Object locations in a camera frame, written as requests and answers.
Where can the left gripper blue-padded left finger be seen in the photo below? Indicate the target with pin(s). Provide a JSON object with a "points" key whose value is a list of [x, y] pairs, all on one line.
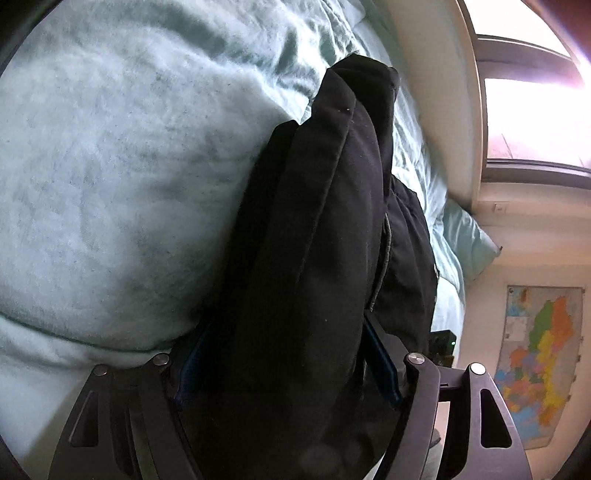
{"points": [[186, 371]]}

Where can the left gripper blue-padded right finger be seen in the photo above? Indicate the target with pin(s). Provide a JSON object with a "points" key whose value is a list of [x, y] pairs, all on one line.
{"points": [[385, 356]]}

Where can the black hooded jacket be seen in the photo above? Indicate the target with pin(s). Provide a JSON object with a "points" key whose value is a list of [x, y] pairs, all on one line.
{"points": [[325, 235]]}

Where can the dark device with green light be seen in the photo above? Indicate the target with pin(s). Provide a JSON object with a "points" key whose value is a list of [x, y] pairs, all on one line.
{"points": [[442, 344]]}

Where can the light green pillow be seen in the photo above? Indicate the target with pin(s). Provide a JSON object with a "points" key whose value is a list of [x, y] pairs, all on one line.
{"points": [[471, 244]]}

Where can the light green quilted comforter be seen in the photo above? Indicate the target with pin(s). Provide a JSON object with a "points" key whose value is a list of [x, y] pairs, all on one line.
{"points": [[128, 131]]}

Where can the dark-framed window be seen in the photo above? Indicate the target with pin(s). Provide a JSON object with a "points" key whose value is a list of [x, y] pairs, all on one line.
{"points": [[535, 91]]}

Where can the cream curved headboard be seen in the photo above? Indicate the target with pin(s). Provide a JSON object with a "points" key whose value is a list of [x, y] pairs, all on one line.
{"points": [[442, 72]]}

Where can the colourful wall map poster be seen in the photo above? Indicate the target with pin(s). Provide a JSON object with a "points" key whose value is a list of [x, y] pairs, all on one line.
{"points": [[538, 357]]}

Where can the white wall outlet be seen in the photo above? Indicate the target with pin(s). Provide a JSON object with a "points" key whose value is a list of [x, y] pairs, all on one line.
{"points": [[499, 208]]}

